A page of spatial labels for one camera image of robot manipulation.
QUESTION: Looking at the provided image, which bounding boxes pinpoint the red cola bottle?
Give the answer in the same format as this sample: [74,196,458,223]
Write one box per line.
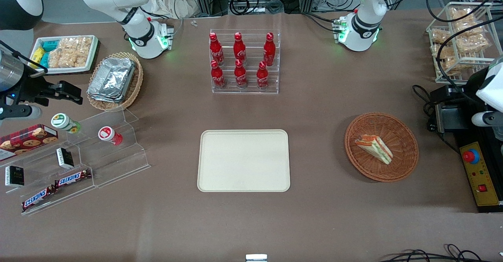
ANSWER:
[256,61,270,91]
[233,32,247,64]
[263,32,276,67]
[209,33,225,66]
[210,60,227,90]
[234,59,248,89]

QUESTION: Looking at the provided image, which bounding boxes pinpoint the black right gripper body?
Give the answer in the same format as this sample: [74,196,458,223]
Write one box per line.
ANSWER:
[16,70,52,106]

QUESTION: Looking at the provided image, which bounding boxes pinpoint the red emergency button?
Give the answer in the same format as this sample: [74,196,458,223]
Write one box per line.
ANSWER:
[463,148,480,165]

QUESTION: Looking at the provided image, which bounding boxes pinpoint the triangular sandwich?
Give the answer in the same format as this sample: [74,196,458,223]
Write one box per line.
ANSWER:
[354,134,394,165]

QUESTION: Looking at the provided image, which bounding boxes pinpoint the clear acrylic step display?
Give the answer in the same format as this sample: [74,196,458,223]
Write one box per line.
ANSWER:
[0,106,151,216]

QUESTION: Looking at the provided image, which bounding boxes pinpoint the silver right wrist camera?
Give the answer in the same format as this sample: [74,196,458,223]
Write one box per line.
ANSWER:
[0,105,42,122]

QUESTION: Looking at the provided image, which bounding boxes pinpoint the brown wicker basket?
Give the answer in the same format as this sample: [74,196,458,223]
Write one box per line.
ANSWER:
[345,112,419,183]

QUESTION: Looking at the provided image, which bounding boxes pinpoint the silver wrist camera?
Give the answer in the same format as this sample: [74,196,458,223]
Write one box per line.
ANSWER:
[0,105,42,122]
[472,111,503,127]

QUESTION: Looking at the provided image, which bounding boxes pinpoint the small black box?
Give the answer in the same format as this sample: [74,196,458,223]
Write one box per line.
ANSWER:
[56,147,75,169]
[4,166,25,187]

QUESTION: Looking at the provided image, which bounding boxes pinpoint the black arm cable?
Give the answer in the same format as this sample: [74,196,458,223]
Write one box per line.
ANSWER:
[426,0,503,93]

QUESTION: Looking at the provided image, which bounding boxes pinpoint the yellow control panel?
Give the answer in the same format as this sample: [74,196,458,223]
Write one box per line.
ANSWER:
[459,141,502,208]

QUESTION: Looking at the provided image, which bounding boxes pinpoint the white snack tray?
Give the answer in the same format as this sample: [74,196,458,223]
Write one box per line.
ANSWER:
[31,35,99,75]

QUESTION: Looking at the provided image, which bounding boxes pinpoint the black machine power cable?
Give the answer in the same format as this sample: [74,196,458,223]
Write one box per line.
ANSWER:
[412,84,461,154]

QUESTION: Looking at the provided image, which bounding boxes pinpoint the black floor cables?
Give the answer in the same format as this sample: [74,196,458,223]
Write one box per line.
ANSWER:
[378,244,488,262]

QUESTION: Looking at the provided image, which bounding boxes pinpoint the clear acrylic bottle rack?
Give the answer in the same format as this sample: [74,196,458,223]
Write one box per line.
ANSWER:
[209,29,281,95]

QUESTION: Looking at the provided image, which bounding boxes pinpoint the black sealing machine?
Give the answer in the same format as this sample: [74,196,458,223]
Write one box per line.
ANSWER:
[430,83,503,214]

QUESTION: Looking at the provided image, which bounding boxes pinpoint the white wire rack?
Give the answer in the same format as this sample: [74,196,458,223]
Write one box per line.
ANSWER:
[426,2,503,84]

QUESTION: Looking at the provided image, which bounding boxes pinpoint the coiled black cable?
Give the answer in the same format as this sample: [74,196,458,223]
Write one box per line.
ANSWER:
[229,0,251,16]

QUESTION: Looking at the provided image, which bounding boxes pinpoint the red cookie box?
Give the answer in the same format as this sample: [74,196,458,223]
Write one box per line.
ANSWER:
[0,124,59,161]

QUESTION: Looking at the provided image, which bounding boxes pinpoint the green lid cup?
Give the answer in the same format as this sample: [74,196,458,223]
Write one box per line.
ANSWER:
[51,113,82,134]

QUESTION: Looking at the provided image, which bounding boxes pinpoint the rice cracker pack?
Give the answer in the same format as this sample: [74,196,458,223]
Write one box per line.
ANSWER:
[430,29,452,45]
[443,57,469,76]
[75,37,93,68]
[48,48,63,68]
[58,37,80,68]
[456,34,490,54]
[453,21,485,37]
[430,44,452,59]
[450,7,475,23]

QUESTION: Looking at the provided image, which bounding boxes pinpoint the stack of foil trays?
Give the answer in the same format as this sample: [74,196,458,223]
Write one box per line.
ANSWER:
[86,57,136,104]

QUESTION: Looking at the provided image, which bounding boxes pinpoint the light oval wicker basket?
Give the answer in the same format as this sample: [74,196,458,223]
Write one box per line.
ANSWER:
[86,51,144,112]

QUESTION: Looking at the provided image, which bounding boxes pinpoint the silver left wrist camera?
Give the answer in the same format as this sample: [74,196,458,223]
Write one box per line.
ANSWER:
[472,111,503,127]

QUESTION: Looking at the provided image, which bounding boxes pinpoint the red lid cup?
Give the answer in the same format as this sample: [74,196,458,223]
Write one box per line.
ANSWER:
[98,126,123,146]

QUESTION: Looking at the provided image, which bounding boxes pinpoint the yellow snack pack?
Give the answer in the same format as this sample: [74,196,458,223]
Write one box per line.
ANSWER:
[29,46,46,65]

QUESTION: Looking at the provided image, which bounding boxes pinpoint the snickers bar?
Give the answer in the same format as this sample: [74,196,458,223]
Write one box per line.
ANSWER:
[21,186,56,212]
[54,169,92,188]

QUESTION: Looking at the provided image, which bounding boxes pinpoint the beige rectangular tray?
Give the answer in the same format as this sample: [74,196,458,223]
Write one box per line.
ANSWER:
[197,129,291,193]

